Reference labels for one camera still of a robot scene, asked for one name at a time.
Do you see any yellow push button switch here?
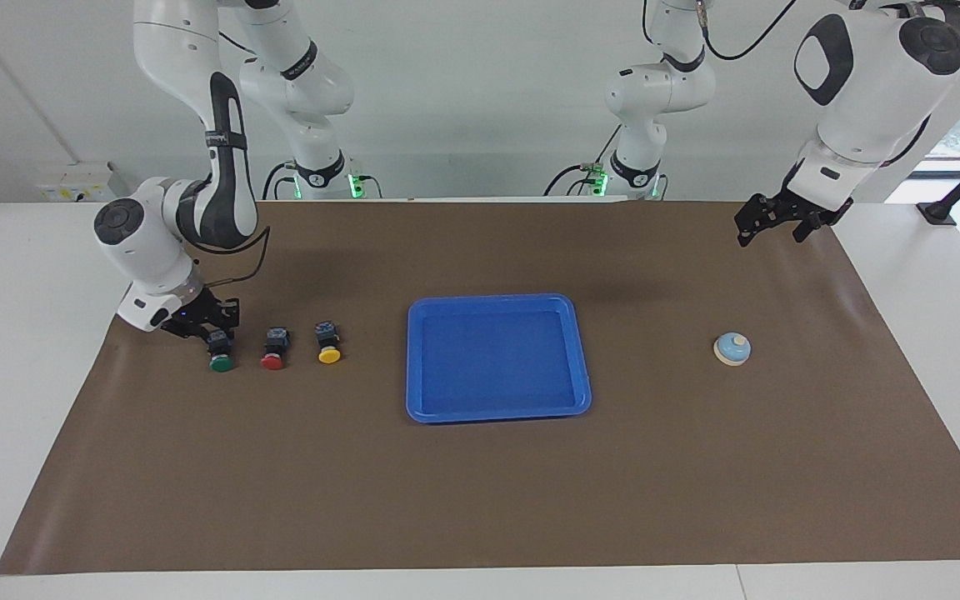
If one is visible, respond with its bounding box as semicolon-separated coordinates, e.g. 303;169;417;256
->
314;321;343;366

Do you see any red push button switch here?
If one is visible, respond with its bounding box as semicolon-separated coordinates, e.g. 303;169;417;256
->
260;327;292;371

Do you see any light blue call bell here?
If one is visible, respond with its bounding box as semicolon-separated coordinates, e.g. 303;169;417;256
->
713;332;753;368

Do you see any white wall socket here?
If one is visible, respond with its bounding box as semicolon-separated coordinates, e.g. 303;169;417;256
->
37;162;118;203

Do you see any blue plastic tray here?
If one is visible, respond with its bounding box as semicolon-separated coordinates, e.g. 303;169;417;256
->
406;293;593;424

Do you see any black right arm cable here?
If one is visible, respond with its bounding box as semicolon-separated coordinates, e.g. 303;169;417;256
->
193;225;273;288

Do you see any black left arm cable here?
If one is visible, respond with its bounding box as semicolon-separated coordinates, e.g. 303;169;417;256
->
701;0;799;62

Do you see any black left base cable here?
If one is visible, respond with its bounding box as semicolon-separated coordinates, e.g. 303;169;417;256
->
542;125;624;198

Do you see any brown table mat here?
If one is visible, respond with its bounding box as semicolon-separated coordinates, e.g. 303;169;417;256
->
0;198;960;576

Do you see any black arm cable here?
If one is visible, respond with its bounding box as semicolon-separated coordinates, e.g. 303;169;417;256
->
193;225;273;288
701;0;799;62

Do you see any green push button switch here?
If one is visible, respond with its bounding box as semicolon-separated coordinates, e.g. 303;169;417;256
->
207;331;237;373

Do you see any black base cable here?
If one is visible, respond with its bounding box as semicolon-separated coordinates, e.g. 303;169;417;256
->
542;125;624;198
262;161;298;201

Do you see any black right base cable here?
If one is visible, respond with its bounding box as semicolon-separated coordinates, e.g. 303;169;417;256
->
262;161;298;201

